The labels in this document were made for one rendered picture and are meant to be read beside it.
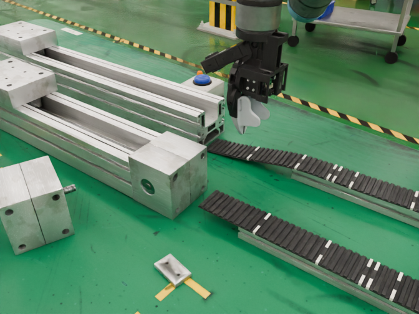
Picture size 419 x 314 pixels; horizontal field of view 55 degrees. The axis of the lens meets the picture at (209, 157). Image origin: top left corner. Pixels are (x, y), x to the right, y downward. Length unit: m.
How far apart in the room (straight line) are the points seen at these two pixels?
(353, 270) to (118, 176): 0.42
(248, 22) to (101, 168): 0.37
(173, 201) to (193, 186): 0.06
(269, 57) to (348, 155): 0.30
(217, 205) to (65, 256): 0.25
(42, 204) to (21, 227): 0.05
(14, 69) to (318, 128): 0.69
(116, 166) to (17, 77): 0.34
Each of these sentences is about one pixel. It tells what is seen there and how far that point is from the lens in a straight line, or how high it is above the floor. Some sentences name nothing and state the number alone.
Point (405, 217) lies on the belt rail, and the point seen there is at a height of 0.79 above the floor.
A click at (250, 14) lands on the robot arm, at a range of 0.68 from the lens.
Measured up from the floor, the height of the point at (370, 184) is 0.81.
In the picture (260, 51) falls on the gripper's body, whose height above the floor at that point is 1.01.
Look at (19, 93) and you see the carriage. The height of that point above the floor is 0.89.
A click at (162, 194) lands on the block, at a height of 0.83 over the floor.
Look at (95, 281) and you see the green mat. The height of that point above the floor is 0.78.
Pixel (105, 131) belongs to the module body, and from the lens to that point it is 0.83.
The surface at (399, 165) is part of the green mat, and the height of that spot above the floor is 0.78.
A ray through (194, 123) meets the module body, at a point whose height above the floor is 0.84.
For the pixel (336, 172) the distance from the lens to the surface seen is 0.76.
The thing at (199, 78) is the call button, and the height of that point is 0.85.
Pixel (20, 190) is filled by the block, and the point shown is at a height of 0.87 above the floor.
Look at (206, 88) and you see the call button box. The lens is 0.97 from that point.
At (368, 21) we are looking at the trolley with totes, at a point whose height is 0.26.
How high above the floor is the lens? 1.25
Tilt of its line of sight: 35 degrees down
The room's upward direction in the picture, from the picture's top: straight up
